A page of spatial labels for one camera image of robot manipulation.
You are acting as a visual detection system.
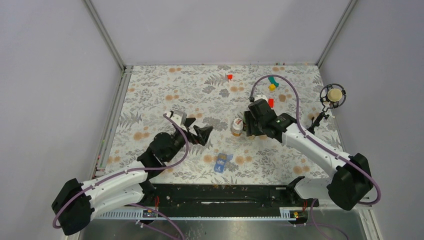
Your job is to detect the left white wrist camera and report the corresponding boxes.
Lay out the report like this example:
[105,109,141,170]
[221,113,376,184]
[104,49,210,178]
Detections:
[165,110,187,130]

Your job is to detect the teal curved block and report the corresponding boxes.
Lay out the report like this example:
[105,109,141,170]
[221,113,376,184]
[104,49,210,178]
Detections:
[267,76,279,88]

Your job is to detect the white cap pill bottle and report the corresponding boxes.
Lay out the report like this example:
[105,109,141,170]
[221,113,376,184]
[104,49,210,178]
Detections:
[231,117,244,137]

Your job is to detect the brown wooden block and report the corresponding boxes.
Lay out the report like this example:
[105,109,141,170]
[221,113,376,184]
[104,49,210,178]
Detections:
[278,94,286,102]

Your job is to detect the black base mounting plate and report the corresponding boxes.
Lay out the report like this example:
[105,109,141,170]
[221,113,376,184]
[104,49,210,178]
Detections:
[139,183,319,218]

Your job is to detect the floral patterned table mat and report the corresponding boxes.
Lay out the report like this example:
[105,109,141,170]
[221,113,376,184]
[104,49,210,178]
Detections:
[102,65,327,185]

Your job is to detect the blue weekly pill organizer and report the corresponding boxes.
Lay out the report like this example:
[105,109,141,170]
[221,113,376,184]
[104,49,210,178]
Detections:
[213,153,233,174]

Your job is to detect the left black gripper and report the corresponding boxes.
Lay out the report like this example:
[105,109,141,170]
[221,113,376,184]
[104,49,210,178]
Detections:
[166,118,213,162]

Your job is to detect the slotted grey cable duct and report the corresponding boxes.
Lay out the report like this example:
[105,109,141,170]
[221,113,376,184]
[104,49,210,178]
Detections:
[96,207,309,222]

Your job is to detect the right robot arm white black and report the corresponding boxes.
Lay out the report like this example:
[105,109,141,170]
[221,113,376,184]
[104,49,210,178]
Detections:
[244,99,375,211]

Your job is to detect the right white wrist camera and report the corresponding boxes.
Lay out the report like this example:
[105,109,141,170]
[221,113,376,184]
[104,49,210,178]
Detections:
[249,94,268,103]

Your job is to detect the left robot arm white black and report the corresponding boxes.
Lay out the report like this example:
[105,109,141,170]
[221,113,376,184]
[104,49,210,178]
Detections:
[51,112,214,236]

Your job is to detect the yellow cube block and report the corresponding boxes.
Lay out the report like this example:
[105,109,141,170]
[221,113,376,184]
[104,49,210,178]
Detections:
[268,84,276,92]

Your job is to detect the microphone on tripod stand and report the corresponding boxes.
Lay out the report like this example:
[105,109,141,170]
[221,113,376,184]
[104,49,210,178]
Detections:
[307,83,347,134]

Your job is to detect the red rectangular block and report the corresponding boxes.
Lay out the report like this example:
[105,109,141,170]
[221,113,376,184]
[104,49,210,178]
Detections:
[268,98,275,108]

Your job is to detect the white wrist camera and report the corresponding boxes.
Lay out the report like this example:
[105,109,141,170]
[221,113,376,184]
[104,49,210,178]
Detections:
[165,110,187,130]
[249,94,268,103]

